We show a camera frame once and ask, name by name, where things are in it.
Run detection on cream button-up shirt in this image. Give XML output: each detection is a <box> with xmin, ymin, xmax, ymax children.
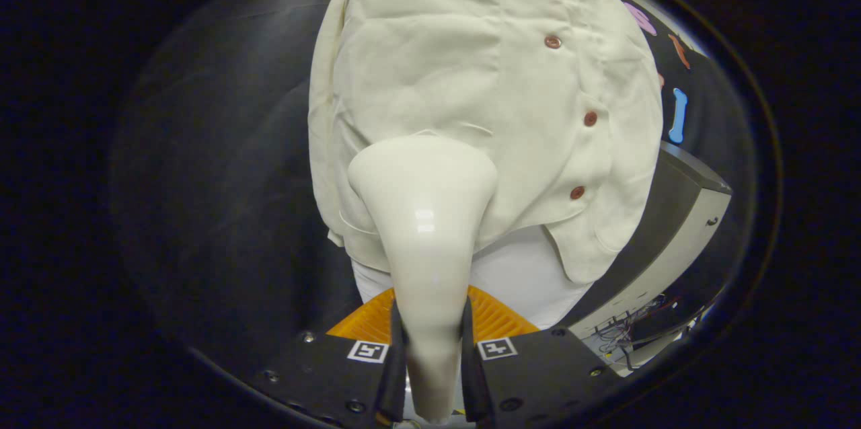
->
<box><xmin>308</xmin><ymin>0</ymin><xmax>665</xmax><ymax>285</ymax></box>

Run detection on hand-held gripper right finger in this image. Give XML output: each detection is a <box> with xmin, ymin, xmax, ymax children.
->
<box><xmin>461</xmin><ymin>284</ymin><xmax>623</xmax><ymax>426</ymax></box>

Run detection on white garment steamer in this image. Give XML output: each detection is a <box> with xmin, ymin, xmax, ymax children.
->
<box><xmin>347</xmin><ymin>135</ymin><xmax>499</xmax><ymax>424</ymax></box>

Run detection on white inner cloth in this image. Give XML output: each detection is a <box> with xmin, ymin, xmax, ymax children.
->
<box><xmin>351</xmin><ymin>226</ymin><xmax>593</xmax><ymax>330</ymax></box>

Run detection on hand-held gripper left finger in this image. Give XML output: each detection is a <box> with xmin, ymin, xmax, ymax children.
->
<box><xmin>262</xmin><ymin>288</ymin><xmax>408</xmax><ymax>428</ymax></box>

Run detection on grey and white cabinet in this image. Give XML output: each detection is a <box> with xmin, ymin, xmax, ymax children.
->
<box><xmin>558</xmin><ymin>141</ymin><xmax>733</xmax><ymax>376</ymax></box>

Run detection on bundle of cables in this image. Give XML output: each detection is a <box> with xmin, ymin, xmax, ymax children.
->
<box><xmin>592</xmin><ymin>295</ymin><xmax>700</xmax><ymax>371</ymax></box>

